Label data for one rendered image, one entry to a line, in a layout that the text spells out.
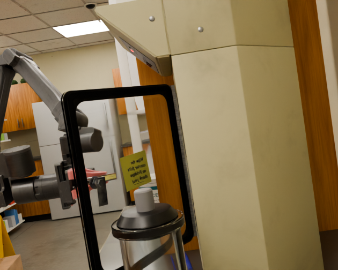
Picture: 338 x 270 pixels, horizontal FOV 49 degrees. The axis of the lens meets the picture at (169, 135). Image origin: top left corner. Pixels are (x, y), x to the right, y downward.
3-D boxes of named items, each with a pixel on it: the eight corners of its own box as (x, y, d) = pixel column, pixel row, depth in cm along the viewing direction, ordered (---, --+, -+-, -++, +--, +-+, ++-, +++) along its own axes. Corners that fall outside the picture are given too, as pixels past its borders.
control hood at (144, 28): (173, 75, 94) (166, 36, 94) (170, 55, 62) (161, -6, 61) (127, 82, 95) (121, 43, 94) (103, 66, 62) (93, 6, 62)
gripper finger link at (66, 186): (101, 165, 80) (57, 172, 80) (106, 197, 80) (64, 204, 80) (107, 160, 86) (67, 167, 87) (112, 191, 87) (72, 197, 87)
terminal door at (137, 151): (194, 239, 95) (170, 83, 93) (95, 292, 74) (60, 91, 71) (192, 238, 96) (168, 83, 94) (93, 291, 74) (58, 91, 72)
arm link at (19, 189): (21, 199, 87) (11, 209, 82) (13, 171, 86) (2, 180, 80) (50, 194, 87) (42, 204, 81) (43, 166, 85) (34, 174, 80)
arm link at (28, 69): (24, 69, 137) (-1, 57, 128) (32, 57, 137) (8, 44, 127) (84, 137, 115) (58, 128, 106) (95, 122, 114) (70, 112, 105)
